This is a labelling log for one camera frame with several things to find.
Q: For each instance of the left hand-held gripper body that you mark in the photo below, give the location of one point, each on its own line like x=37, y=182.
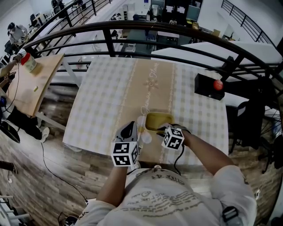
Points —
x=123, y=152

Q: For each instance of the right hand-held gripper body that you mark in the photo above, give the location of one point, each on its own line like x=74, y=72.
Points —
x=173, y=138

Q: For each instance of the yellow small container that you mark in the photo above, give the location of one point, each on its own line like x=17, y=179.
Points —
x=158, y=120

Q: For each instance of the translucent white small container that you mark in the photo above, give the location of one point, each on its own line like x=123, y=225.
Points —
x=146, y=138
x=140, y=121

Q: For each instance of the person's left forearm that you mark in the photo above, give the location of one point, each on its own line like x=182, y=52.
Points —
x=112, y=185

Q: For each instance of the person's right forearm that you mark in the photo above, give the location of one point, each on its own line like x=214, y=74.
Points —
x=205, y=152

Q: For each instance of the checkered beige tablecloth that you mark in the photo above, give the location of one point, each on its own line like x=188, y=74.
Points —
x=106, y=99

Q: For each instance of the black box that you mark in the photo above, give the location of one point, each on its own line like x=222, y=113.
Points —
x=204, y=87

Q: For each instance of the person's white printed shirt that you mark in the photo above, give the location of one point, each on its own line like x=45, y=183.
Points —
x=163, y=198

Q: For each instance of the red ball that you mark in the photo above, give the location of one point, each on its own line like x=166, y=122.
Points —
x=218, y=85

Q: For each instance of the black chair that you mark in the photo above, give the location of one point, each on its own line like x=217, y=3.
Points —
x=249, y=119

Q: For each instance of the white shoe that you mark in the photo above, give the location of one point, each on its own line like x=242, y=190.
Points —
x=45, y=134

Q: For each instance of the small green block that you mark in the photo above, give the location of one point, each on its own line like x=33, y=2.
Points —
x=35, y=89

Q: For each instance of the light wooden table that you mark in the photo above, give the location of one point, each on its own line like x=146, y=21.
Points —
x=28, y=88

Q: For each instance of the black metal railing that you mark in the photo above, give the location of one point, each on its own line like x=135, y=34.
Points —
x=132, y=24

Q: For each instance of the red-lidded plastic jar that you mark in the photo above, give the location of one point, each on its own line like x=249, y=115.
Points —
x=29, y=62

